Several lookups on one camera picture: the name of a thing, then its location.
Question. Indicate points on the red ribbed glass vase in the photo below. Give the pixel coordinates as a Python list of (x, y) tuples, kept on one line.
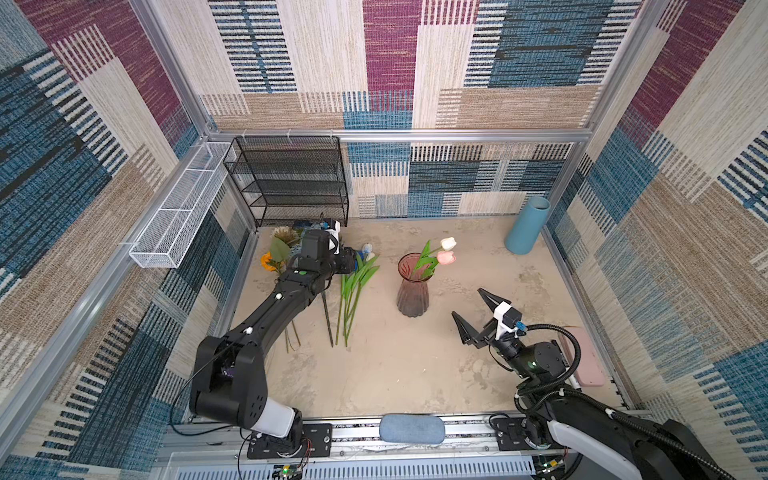
[(413, 294)]

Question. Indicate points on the blue hydrangea flower bunch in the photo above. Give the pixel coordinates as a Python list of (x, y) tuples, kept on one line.
[(302, 227)]

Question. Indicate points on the cream tulip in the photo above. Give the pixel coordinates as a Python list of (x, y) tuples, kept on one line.
[(361, 277)]

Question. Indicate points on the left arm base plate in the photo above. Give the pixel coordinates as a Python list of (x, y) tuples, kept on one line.
[(311, 440)]

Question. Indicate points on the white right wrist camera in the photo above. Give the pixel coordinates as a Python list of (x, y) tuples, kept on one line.
[(508, 321)]

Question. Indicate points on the teal cylindrical vase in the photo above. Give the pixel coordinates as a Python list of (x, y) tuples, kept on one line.
[(528, 224)]

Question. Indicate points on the white wire mesh basket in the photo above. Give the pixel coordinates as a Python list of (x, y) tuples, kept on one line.
[(165, 241)]

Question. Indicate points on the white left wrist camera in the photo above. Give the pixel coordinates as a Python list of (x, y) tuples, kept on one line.
[(332, 228)]

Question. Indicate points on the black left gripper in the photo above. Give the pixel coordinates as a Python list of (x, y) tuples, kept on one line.
[(346, 260)]

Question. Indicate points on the black wire shelf rack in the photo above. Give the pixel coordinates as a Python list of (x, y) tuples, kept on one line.
[(287, 179)]

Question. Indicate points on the white tulip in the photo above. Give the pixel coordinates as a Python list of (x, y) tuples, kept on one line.
[(446, 244)]

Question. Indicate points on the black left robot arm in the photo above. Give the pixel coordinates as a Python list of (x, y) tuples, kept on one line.
[(229, 382)]

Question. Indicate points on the blue grey sponge pad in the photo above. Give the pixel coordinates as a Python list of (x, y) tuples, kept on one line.
[(412, 429)]

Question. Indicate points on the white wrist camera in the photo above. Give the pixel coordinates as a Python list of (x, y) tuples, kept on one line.
[(332, 228), (508, 321)]

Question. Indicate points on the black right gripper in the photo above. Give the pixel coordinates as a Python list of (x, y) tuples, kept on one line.
[(470, 336)]

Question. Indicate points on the pink case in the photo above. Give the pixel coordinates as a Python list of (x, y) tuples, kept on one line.
[(589, 372)]

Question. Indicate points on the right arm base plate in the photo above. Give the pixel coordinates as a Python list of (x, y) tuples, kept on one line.
[(509, 434)]

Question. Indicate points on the pink tulip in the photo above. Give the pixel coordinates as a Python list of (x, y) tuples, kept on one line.
[(442, 258)]

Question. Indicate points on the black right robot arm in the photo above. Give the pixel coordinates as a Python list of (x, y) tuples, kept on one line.
[(545, 357)]

